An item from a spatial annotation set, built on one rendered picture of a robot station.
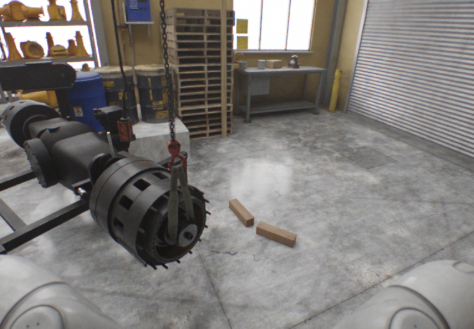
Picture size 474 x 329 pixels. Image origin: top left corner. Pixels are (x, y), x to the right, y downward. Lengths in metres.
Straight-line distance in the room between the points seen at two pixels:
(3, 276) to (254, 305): 1.93
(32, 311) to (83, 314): 0.06
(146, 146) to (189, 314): 2.63
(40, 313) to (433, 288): 0.56
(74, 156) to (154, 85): 2.50
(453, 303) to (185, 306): 1.98
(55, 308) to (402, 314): 0.45
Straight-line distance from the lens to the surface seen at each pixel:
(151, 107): 4.55
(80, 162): 2.19
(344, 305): 2.45
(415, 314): 0.44
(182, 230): 1.50
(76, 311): 0.45
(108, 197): 1.66
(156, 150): 4.19
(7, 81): 3.86
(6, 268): 0.57
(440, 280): 0.55
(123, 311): 2.38
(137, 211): 1.47
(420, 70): 6.35
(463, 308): 0.54
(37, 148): 2.58
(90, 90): 4.03
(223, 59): 4.79
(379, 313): 0.44
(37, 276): 0.54
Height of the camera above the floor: 1.90
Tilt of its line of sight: 28 degrees down
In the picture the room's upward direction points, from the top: 2 degrees clockwise
